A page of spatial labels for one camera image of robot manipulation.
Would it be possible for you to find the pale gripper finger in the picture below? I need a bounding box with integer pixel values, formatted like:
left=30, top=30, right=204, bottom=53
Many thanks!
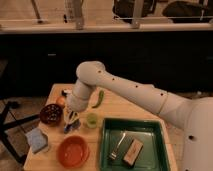
left=64, top=111, right=79, bottom=127

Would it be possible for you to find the brown scrubbing sponge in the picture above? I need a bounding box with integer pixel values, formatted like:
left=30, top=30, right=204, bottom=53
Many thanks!
left=123, top=139, right=143, bottom=166

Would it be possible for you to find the blue grey towel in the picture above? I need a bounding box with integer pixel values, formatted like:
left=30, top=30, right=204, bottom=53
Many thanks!
left=64, top=118, right=81, bottom=134

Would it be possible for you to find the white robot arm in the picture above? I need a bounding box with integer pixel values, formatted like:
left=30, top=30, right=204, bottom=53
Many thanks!
left=67, top=61, right=213, bottom=171

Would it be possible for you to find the dark brown patterned bowl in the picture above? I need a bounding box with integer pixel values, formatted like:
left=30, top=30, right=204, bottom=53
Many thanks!
left=39, top=103, right=63, bottom=126

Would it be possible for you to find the red orange bowl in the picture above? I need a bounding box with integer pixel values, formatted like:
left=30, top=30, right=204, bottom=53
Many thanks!
left=56, top=135, right=90, bottom=169

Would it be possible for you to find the small orange fruit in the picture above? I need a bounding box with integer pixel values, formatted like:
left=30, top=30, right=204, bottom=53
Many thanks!
left=56, top=96, right=66, bottom=108

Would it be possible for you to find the light green plastic cup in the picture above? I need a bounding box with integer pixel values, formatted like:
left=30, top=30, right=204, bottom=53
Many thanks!
left=85, top=113, right=98, bottom=129

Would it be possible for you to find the blue sponge block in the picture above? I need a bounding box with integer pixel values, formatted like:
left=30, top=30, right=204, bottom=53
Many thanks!
left=25, top=128, right=48, bottom=154

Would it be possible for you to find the silver metal fork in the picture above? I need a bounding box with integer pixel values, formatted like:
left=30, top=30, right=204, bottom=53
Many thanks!
left=109, top=131, right=126, bottom=161

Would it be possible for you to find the black chair base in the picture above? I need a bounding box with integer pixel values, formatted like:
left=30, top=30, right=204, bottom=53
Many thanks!
left=0, top=101, right=39, bottom=164

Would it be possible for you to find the green plastic tray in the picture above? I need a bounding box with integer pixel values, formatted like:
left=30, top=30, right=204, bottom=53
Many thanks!
left=99, top=118, right=171, bottom=171

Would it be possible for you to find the white handled kitchen tool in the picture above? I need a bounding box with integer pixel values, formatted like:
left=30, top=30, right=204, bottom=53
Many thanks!
left=61, top=89, right=71, bottom=97

